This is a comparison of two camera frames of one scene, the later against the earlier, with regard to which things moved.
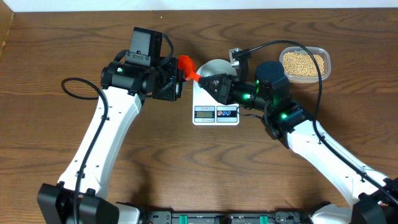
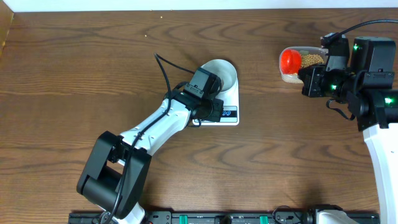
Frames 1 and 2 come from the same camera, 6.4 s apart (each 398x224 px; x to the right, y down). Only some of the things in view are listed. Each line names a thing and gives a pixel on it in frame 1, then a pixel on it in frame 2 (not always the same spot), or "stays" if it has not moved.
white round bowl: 216,66 stays
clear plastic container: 299,66 stays
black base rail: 278,217 stays
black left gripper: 173,91 -> 214,106
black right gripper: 226,85 -> 311,87
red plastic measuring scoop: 187,64 -> 290,61
